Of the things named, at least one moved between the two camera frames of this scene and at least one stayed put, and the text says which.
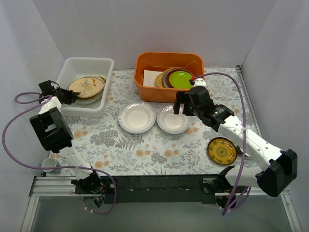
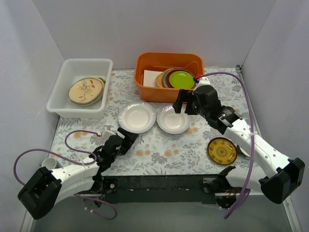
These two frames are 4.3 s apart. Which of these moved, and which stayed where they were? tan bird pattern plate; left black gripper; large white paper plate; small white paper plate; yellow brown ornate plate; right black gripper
Moved: left black gripper; tan bird pattern plate
Stayed: small white paper plate; large white paper plate; yellow brown ornate plate; right black gripper
